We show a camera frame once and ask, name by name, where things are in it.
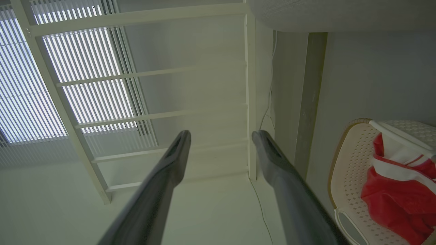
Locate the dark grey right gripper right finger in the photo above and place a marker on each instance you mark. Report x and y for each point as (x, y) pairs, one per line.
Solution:
(289, 197)

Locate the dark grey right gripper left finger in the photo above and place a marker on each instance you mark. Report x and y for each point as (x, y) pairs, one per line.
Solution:
(155, 197)

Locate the cream perforated plastic laundry basket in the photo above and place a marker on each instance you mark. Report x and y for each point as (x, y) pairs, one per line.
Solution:
(351, 177)

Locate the red and white garment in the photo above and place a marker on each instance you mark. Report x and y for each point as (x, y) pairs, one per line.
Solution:
(402, 197)

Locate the white vertical window blinds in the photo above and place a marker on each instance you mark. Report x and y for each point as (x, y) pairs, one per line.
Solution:
(24, 102)

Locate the white metal rack frame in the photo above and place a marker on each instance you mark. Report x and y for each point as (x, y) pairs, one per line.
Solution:
(218, 102)

